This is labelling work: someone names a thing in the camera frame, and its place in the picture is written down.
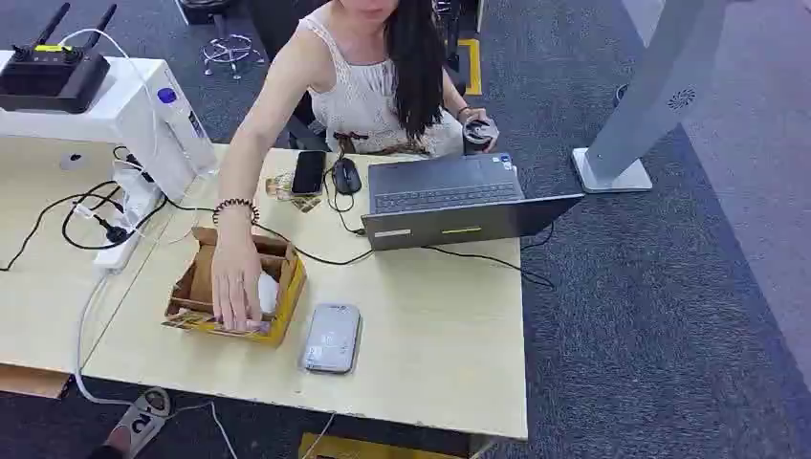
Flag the grey pillar stand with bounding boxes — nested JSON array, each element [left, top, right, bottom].
[[571, 0, 730, 195]]

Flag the black computer mouse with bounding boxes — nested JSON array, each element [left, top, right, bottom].
[[332, 157, 363, 196]]

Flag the dark drinking cup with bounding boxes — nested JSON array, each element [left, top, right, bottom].
[[462, 118, 498, 157]]

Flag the person's left hand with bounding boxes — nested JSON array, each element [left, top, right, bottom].
[[457, 106, 502, 153]]

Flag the person's right hand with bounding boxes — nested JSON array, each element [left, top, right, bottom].
[[209, 220, 265, 333]]

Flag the grey flat case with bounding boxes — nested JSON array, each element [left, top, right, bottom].
[[298, 302, 363, 376]]

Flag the black smartphone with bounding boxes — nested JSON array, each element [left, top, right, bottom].
[[291, 149, 328, 197]]

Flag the dark bead bracelet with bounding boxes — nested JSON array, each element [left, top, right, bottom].
[[211, 197, 261, 227]]

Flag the thick white cable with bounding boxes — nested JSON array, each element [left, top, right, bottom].
[[73, 271, 136, 408]]

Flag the black plug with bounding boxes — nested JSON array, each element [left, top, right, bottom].
[[93, 213, 133, 247]]

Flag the yellow box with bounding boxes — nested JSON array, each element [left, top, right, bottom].
[[297, 432, 471, 459]]

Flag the white power strip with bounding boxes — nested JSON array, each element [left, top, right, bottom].
[[92, 161, 164, 274]]

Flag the white pouch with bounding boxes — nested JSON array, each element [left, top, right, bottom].
[[256, 271, 281, 317]]

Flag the white box unit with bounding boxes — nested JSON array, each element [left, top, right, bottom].
[[0, 49, 221, 206]]

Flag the wooden card box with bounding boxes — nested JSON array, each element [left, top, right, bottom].
[[162, 227, 308, 348]]

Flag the clear bottle blue cap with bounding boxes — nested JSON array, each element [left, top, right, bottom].
[[155, 86, 221, 180]]

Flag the black power cable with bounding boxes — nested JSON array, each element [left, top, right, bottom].
[[0, 180, 171, 273]]

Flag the black laptop cable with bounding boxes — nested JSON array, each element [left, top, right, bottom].
[[165, 198, 558, 290]]

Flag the black office chair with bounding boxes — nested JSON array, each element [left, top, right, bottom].
[[243, 0, 333, 153]]

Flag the black mouse cable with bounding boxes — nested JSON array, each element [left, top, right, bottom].
[[321, 165, 367, 237]]

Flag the grey laptop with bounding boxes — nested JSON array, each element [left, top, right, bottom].
[[361, 152, 585, 252]]

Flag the person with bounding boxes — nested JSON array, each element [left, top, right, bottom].
[[218, 0, 473, 160]]

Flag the thin white cable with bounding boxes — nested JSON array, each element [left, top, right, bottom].
[[56, 28, 161, 160]]

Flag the black router with antennas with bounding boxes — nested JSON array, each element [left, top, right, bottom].
[[0, 2, 120, 116]]

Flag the chrome chair base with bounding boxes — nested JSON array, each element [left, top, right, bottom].
[[201, 33, 266, 81]]

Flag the patterned card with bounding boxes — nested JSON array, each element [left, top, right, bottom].
[[264, 172, 323, 214]]

